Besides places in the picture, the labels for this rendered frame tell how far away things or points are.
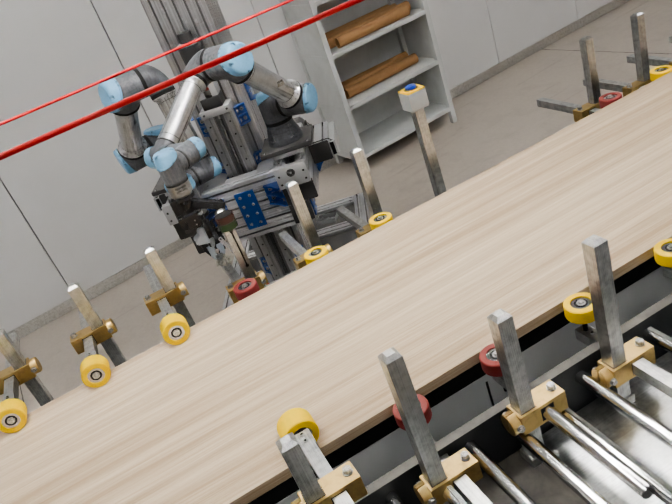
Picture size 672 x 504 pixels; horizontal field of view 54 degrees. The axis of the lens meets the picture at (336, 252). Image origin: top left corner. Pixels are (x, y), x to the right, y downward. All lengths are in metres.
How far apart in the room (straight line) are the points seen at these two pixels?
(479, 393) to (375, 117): 4.02
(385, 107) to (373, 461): 4.19
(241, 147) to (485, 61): 3.56
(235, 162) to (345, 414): 1.72
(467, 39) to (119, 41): 2.87
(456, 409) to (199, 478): 0.61
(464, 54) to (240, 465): 4.87
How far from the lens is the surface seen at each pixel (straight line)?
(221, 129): 2.96
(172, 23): 2.93
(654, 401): 1.66
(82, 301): 2.17
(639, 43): 2.92
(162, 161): 2.13
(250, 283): 2.15
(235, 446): 1.58
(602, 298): 1.44
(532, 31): 6.48
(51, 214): 4.73
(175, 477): 1.61
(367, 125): 5.43
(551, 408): 1.46
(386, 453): 1.61
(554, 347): 1.75
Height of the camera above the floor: 1.90
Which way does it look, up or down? 28 degrees down
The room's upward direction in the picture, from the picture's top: 21 degrees counter-clockwise
